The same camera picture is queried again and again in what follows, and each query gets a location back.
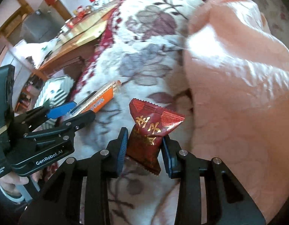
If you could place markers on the wooden table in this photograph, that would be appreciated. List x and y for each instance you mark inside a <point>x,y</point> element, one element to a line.
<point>71,44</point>

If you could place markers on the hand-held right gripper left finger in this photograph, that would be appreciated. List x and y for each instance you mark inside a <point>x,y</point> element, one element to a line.
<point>122,154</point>

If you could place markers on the red snack packet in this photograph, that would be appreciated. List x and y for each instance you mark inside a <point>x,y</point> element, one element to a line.
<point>149,126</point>

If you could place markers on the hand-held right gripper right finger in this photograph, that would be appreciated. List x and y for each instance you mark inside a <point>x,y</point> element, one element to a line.
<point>170,161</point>

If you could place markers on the pink quilt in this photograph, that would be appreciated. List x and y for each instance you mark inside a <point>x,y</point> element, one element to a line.
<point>240,98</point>

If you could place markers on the green white chevron box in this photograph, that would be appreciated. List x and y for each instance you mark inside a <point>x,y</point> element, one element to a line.
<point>57,91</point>

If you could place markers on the pale floral sheet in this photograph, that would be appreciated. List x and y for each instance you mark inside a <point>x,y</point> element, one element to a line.
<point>275,16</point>

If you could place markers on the person's left hand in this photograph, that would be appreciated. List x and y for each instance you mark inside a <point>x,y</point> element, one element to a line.
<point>11,180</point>

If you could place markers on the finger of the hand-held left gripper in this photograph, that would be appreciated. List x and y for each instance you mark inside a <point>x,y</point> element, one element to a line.
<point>83,119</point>
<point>60,109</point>

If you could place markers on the white plastic bag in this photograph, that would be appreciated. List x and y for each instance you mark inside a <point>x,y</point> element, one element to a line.
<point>41,51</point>

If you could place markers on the orange snack box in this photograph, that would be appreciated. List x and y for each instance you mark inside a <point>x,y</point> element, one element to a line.
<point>100,100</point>

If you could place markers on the floral fleece blanket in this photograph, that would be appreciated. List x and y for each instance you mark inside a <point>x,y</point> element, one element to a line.
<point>153,58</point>

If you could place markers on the red santa plush toy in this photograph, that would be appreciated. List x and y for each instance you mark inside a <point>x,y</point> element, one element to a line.
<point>80,11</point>

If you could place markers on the brown teddy bear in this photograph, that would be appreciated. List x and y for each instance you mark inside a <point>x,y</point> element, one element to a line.
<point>88,9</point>

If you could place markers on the grey refrigerator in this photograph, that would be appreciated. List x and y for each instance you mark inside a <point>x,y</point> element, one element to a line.
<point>41,25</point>

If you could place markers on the person's left forearm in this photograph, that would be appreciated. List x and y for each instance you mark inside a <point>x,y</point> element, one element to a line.
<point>8,206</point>

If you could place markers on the small red box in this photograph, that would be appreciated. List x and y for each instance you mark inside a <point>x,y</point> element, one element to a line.
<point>71,24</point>

